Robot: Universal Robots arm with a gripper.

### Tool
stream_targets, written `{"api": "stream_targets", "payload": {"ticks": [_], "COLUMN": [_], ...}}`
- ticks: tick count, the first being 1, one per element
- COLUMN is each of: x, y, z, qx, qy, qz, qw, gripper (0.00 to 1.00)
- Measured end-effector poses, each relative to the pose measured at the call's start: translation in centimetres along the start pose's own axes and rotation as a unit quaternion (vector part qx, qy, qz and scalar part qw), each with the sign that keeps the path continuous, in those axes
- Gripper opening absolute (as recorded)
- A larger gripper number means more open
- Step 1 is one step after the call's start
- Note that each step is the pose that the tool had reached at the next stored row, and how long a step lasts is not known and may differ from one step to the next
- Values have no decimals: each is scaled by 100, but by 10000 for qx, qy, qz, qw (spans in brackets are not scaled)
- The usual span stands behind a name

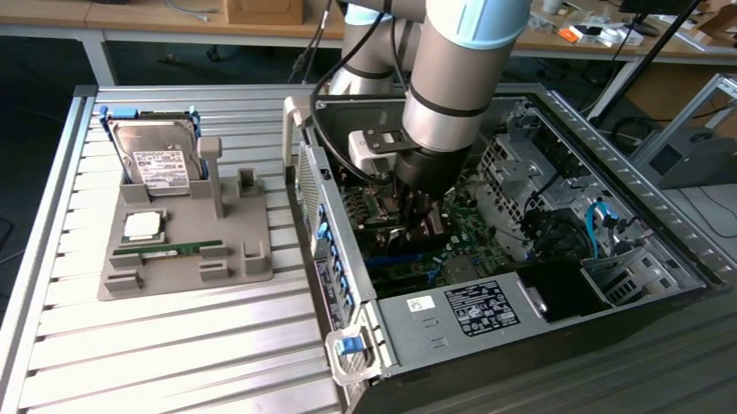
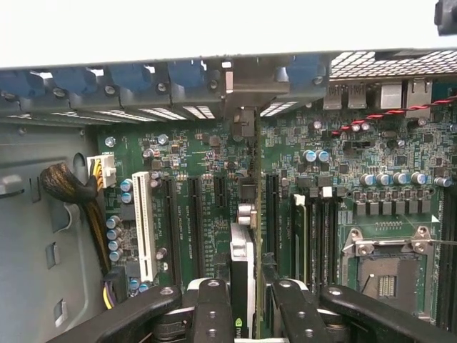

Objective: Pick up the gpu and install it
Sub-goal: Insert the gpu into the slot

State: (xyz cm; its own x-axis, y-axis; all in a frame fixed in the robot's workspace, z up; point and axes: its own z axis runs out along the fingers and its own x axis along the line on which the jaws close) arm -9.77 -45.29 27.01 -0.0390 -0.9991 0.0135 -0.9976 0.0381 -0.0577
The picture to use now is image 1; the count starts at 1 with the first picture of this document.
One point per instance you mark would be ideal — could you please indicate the blue expansion slot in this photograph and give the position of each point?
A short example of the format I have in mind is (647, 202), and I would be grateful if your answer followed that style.
(404, 261)

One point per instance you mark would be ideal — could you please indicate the black monitor with stand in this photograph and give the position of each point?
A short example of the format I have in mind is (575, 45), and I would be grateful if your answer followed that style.
(651, 5)

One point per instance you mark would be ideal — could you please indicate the green motherboard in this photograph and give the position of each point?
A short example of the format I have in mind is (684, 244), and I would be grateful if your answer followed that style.
(472, 246)

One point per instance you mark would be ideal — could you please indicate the hard disk in blue carrier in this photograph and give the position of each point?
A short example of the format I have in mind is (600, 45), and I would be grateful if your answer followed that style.
(150, 138)

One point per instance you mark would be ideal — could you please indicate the white cup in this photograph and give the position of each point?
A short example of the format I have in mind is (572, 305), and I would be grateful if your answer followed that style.
(553, 5)

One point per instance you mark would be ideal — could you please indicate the green RAM stick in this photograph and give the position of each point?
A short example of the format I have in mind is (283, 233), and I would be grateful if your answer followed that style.
(185, 248)

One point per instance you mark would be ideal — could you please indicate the grey power supply unit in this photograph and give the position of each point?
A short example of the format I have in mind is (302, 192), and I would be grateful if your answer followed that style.
(414, 340)

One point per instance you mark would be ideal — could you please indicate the clear plastic bags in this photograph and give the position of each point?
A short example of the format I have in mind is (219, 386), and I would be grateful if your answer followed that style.
(544, 19)

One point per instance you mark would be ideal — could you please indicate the brown cardboard box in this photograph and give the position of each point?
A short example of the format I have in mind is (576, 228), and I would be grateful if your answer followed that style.
(720, 21)
(259, 10)

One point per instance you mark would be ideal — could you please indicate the silver CPU chip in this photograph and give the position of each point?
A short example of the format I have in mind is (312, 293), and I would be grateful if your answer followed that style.
(143, 226)

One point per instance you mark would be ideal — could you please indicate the open black PC case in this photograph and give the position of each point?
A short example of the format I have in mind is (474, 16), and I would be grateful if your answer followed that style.
(518, 388)

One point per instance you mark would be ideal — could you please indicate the CPU socket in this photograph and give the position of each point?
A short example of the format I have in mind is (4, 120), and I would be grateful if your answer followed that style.
(382, 202)

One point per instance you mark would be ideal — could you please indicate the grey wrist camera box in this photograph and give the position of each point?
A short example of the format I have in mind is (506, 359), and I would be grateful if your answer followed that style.
(366, 155)

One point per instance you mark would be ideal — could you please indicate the wooden desk grey frame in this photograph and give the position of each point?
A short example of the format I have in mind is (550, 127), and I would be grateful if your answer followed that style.
(553, 45)
(145, 19)

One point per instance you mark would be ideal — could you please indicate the grey parts rack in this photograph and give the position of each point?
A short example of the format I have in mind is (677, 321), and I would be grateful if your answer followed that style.
(173, 276)

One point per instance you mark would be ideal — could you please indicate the black slanted pole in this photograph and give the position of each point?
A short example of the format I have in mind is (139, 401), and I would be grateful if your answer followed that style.
(645, 64)

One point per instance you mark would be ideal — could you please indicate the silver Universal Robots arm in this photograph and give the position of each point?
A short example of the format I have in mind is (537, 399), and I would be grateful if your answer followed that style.
(461, 77)

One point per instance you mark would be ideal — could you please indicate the metal disk bay cage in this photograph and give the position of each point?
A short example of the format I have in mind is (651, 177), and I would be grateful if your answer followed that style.
(513, 168)

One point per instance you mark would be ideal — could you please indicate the orange and white box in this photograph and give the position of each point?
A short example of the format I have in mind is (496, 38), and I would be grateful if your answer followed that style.
(571, 33)

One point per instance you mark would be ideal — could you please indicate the silver chipset heatsink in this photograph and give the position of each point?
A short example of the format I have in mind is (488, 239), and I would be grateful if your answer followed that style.
(461, 269)

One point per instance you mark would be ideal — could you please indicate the aluminium profile frame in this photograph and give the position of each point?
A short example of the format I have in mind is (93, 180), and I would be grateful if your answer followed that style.
(715, 86)

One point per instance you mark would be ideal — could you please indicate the grey cabinet box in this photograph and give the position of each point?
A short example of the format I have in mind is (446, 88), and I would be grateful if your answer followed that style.
(691, 159)

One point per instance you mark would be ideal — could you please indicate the grey metal drive bracket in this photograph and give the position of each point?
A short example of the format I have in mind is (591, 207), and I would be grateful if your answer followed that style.
(628, 280)

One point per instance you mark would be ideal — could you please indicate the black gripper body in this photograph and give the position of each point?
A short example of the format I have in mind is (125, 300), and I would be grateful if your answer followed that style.
(432, 172)

